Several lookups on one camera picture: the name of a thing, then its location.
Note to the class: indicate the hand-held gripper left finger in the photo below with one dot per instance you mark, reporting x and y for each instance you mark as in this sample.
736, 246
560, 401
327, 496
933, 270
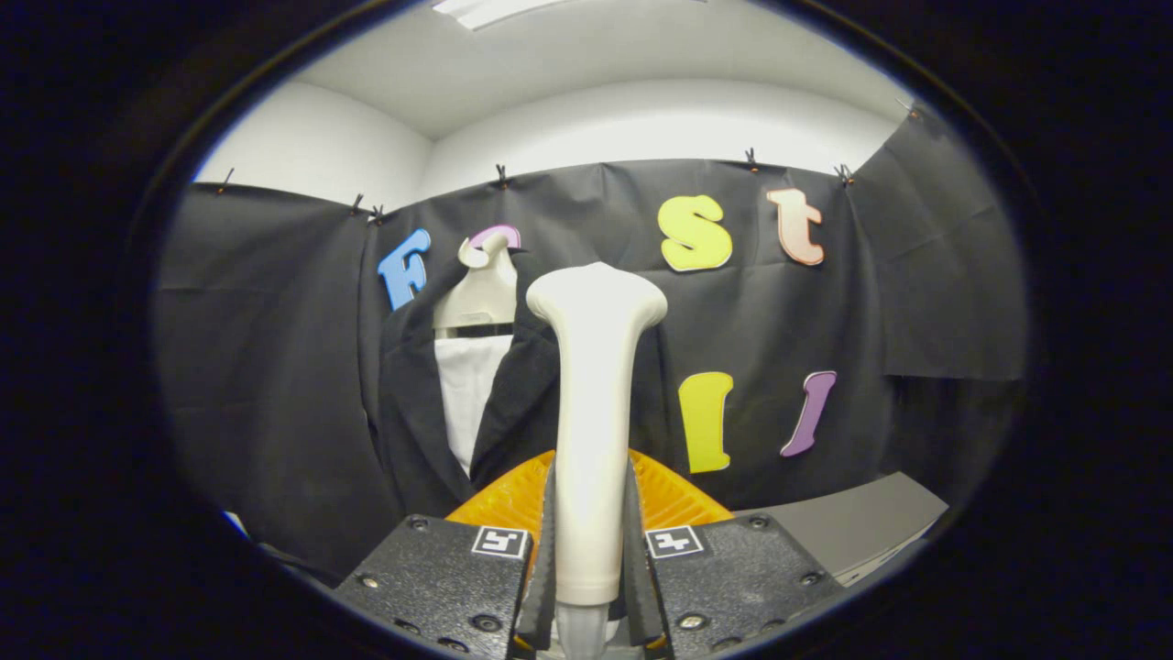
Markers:
431, 587

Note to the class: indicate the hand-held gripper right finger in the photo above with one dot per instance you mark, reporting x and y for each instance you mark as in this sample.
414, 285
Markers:
733, 577

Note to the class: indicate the black suit jacket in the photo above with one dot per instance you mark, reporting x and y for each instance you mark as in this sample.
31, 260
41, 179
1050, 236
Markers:
513, 403

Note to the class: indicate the white garment steamer head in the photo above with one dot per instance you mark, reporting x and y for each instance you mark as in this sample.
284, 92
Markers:
594, 412

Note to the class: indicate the grey cabinet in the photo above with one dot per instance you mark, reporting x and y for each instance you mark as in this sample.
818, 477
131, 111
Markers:
861, 527

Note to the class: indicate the white hanger ironing form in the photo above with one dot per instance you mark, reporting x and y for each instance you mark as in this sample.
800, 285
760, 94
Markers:
469, 385

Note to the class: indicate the black backdrop cloth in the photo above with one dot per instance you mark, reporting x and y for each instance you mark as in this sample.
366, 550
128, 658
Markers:
275, 348

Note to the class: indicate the ceiling light panel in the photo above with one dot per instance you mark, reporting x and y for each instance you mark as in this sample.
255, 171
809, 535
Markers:
486, 9

